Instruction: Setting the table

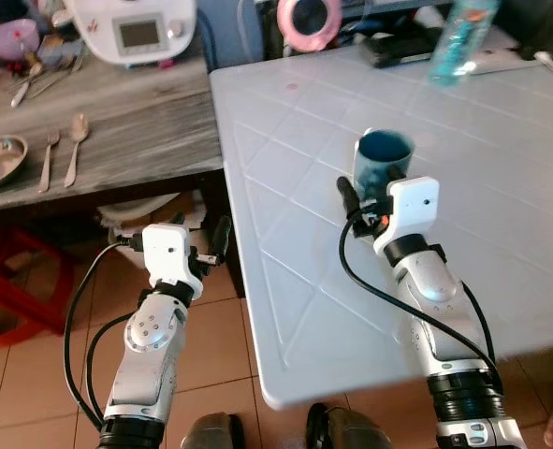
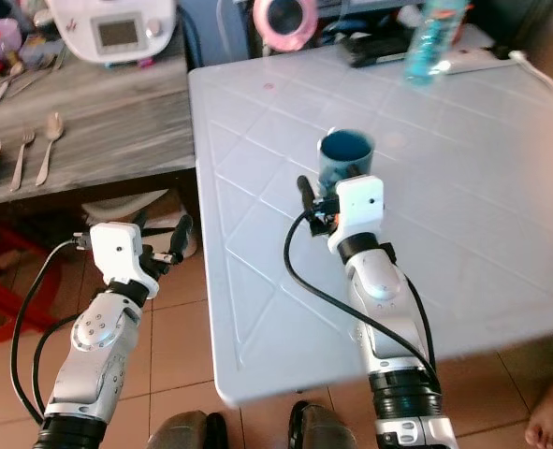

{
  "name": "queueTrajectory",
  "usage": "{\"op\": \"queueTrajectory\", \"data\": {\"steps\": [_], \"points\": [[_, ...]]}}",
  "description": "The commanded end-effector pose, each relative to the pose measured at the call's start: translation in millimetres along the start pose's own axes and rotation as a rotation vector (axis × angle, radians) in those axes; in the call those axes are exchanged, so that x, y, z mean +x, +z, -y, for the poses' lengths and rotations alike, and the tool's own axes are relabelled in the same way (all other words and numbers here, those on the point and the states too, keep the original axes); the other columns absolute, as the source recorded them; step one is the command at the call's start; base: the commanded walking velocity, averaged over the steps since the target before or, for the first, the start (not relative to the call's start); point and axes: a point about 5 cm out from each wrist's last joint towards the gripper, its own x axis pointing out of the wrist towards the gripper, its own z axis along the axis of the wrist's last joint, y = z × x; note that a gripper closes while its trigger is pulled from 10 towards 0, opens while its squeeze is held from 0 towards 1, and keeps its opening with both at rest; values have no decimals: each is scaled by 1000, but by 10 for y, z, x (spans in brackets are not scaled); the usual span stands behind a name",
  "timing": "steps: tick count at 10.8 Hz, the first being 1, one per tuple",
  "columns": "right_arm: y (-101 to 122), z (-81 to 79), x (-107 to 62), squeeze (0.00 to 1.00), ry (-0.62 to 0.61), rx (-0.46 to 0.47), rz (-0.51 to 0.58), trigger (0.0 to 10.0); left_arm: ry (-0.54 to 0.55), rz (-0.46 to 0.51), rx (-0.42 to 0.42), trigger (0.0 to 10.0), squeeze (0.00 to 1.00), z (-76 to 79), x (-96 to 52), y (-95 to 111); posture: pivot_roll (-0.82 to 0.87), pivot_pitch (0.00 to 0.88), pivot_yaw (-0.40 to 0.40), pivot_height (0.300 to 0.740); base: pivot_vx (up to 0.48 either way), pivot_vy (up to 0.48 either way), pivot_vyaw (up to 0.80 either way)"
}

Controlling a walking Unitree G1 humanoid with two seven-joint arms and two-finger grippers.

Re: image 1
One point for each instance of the white container under table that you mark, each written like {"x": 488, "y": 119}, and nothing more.
{"x": 131, "y": 213}

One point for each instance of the blue cup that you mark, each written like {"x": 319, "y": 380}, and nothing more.
{"x": 381, "y": 161}

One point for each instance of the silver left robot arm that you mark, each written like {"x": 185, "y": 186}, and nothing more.
{"x": 152, "y": 351}

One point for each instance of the dark left robot foot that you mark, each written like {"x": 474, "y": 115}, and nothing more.
{"x": 211, "y": 432}

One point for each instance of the black flat box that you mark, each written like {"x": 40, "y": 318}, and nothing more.
{"x": 402, "y": 51}

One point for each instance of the metal ladle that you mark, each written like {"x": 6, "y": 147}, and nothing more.
{"x": 23, "y": 87}

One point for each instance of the red plastic stool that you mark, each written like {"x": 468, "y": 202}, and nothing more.
{"x": 14, "y": 281}

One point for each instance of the clear blue water bottle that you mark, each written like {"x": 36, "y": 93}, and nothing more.
{"x": 463, "y": 42}

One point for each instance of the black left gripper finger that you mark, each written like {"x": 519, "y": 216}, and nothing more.
{"x": 222, "y": 238}
{"x": 177, "y": 219}

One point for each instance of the metal spoon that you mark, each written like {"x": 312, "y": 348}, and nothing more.
{"x": 75, "y": 150}

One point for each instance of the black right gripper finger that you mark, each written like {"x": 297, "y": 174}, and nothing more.
{"x": 348, "y": 196}

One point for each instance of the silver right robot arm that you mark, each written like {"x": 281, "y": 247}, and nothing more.
{"x": 440, "y": 290}

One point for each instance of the purple plastic bowl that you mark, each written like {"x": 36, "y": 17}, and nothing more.
{"x": 9, "y": 39}

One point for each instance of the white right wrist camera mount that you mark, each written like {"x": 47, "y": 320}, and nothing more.
{"x": 409, "y": 206}

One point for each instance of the metal fork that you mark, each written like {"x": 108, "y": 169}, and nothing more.
{"x": 47, "y": 159}

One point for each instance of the pink round fan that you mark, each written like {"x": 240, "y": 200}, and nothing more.
{"x": 309, "y": 21}

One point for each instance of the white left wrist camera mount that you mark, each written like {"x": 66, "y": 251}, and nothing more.
{"x": 168, "y": 251}

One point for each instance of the dark right robot foot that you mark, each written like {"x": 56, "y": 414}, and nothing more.
{"x": 346, "y": 430}

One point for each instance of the dark robot foot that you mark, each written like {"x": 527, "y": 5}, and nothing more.
{"x": 211, "y": 432}
{"x": 346, "y": 430}

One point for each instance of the white power strip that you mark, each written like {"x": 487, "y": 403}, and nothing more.
{"x": 502, "y": 62}

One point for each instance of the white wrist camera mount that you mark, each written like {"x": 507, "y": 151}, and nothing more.
{"x": 168, "y": 251}
{"x": 409, "y": 206}

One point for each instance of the white kitchen appliance with display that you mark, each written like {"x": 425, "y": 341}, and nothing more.
{"x": 136, "y": 33}

